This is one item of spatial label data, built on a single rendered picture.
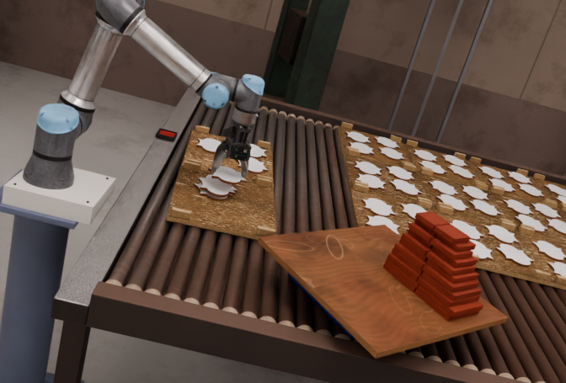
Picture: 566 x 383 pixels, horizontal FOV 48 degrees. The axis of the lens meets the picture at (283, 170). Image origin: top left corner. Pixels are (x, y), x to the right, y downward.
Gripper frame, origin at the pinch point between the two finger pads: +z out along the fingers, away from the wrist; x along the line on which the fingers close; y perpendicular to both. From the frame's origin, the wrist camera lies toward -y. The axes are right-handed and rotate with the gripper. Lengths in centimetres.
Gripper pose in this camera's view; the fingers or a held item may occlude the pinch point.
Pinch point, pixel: (227, 173)
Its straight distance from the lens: 219.3
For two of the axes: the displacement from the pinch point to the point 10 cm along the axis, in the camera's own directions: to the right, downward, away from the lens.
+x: 9.3, 1.4, 3.3
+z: -2.6, 9.0, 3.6
